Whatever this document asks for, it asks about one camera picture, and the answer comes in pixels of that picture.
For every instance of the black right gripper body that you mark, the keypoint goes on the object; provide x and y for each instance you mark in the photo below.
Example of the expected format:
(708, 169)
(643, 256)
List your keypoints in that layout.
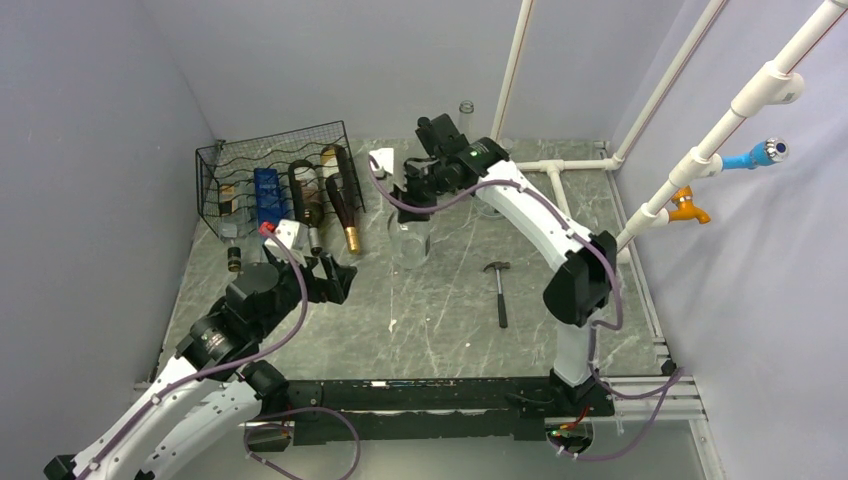
(421, 187)

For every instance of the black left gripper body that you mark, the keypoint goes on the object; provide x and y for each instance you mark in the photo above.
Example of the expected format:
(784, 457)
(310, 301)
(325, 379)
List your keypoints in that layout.
(320, 288)

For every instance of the clear bottle red label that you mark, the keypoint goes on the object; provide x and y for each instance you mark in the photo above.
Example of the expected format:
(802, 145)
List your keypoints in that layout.
(410, 241)

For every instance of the clear bottle with dark label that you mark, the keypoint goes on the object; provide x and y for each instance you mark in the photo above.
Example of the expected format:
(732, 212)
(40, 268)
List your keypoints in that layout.
(465, 119)

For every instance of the amber bottle gold foil neck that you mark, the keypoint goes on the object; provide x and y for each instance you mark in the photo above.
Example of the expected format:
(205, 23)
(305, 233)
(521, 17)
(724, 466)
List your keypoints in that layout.
(335, 167)

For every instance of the clear bottle green label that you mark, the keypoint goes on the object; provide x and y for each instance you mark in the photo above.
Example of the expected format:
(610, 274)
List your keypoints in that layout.
(493, 208)

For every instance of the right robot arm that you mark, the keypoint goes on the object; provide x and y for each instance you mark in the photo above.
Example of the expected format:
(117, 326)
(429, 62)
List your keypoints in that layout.
(583, 263)

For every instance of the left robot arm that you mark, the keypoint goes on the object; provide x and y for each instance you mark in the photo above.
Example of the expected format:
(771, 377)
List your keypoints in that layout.
(217, 378)

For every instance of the dark bottle silver cap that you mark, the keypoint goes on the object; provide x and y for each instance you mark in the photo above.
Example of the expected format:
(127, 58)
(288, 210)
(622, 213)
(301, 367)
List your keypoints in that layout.
(308, 201)

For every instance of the blue glass bottle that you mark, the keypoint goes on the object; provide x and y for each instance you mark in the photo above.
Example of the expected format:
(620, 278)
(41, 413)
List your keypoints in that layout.
(271, 203)

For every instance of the small bottle black cap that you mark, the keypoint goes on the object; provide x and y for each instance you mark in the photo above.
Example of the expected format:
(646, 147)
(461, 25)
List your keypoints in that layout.
(228, 233)

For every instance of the orange tap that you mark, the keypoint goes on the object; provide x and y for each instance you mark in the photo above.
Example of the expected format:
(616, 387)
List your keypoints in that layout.
(685, 208)

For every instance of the blue tap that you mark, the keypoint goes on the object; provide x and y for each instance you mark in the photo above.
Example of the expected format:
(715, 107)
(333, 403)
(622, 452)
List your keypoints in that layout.
(769, 152)

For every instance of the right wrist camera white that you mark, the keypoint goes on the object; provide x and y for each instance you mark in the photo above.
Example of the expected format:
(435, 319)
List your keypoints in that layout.
(382, 161)

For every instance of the black wire wine rack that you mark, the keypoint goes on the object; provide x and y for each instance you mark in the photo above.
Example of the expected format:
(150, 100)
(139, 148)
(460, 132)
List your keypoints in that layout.
(224, 172)

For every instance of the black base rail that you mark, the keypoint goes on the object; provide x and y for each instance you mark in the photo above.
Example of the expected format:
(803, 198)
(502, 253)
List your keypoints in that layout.
(521, 408)

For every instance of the black handled hammer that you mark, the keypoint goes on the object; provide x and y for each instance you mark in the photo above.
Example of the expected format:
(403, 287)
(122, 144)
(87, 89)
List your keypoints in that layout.
(497, 267)

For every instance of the white pvc pipe frame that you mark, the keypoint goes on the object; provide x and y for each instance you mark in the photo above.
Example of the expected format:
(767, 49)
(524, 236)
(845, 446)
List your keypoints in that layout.
(588, 68)

